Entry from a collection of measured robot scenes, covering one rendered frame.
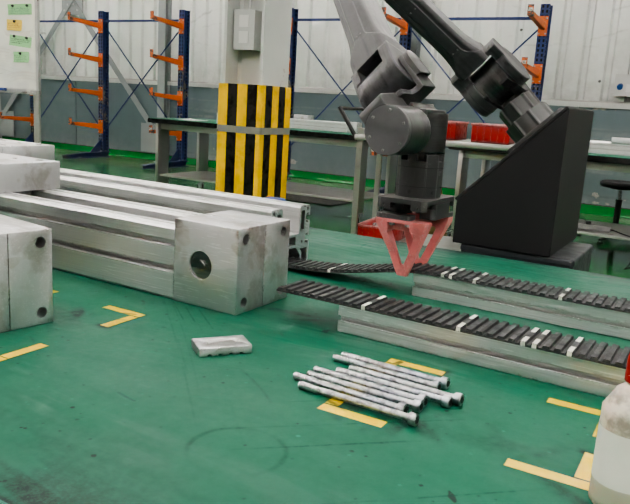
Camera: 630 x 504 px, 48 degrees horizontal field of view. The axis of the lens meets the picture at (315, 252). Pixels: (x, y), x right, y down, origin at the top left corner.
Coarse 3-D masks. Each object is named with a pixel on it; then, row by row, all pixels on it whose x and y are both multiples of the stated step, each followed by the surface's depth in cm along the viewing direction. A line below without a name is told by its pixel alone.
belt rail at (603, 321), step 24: (432, 288) 88; (456, 288) 86; (480, 288) 84; (504, 312) 83; (528, 312) 81; (552, 312) 80; (576, 312) 78; (600, 312) 77; (624, 312) 76; (624, 336) 76
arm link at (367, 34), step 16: (336, 0) 100; (352, 0) 97; (368, 0) 97; (352, 16) 95; (368, 16) 93; (384, 16) 98; (352, 32) 94; (368, 32) 91; (384, 32) 92; (352, 48) 93; (368, 48) 90; (384, 48) 87; (400, 48) 90; (352, 64) 92; (368, 64) 90; (384, 64) 86; (400, 64) 86; (352, 80) 90; (368, 80) 88; (384, 80) 86; (400, 80) 85; (368, 96) 87
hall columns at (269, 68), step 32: (256, 0) 411; (288, 0) 411; (224, 32) 409; (288, 32) 417; (224, 64) 412; (256, 64) 417; (288, 64) 422; (224, 96) 413; (256, 96) 402; (288, 96) 424; (224, 128) 416; (256, 128) 405; (288, 128) 429; (224, 160) 420; (256, 160) 408; (256, 192) 412
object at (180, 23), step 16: (48, 48) 1138; (176, 64) 991; (32, 96) 1165; (80, 96) 1118; (160, 96) 970; (176, 96) 998; (0, 112) 1121; (32, 112) 1171; (32, 128) 1177; (96, 144) 1094; (176, 144) 1025; (176, 160) 1022
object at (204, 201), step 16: (64, 176) 118; (80, 176) 124; (96, 176) 122; (112, 176) 122; (80, 192) 115; (96, 192) 112; (112, 192) 110; (128, 192) 108; (144, 192) 106; (160, 192) 106; (176, 192) 113; (192, 192) 111; (208, 192) 110; (224, 192) 110; (176, 208) 105; (192, 208) 102; (208, 208) 100; (224, 208) 99; (240, 208) 97; (256, 208) 96; (272, 208) 97; (288, 208) 102; (304, 208) 102; (304, 224) 102; (304, 240) 103; (304, 256) 104
